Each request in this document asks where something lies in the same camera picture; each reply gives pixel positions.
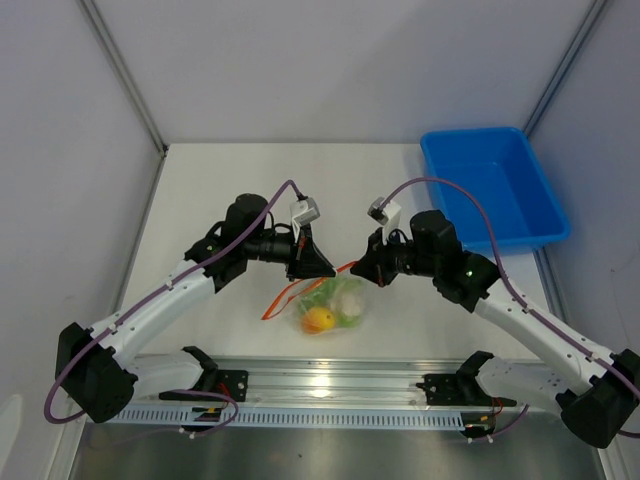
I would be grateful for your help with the white slotted cable duct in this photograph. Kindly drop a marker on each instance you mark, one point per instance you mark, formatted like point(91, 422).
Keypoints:
point(292, 417)

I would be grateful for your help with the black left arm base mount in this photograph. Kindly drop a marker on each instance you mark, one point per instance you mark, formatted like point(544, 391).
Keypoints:
point(231, 383)

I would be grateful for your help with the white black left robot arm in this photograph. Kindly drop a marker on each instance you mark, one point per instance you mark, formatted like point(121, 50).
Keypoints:
point(100, 368)

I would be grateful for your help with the blue plastic bin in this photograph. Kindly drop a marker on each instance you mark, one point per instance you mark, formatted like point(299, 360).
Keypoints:
point(499, 168)

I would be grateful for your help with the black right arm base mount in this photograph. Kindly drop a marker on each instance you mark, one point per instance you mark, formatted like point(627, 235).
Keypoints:
point(461, 388)

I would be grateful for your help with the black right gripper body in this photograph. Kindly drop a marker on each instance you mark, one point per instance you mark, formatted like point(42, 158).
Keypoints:
point(411, 260)

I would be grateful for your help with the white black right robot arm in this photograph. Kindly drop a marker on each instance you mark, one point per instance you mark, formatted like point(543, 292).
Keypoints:
point(592, 389)

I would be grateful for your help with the green grape bunch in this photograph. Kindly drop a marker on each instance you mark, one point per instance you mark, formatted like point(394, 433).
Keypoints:
point(326, 293)

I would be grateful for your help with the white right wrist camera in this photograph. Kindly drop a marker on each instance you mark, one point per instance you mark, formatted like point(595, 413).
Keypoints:
point(387, 213)

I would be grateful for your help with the orange yellow mango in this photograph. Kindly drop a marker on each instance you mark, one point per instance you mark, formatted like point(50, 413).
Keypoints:
point(318, 320)

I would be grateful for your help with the clear zip bag orange zipper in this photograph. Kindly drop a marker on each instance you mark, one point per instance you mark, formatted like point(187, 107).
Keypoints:
point(286, 304)

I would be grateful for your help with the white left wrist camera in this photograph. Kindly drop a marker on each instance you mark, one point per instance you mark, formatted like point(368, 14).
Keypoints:
point(302, 213)

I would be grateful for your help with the aluminium extrusion rail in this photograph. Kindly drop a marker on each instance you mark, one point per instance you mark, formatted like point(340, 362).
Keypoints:
point(334, 383)

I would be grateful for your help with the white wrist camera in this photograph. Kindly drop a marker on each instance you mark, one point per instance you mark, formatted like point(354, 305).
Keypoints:
point(302, 213)
point(387, 213)

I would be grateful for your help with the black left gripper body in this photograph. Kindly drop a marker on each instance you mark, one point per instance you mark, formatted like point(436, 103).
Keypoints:
point(271, 247)

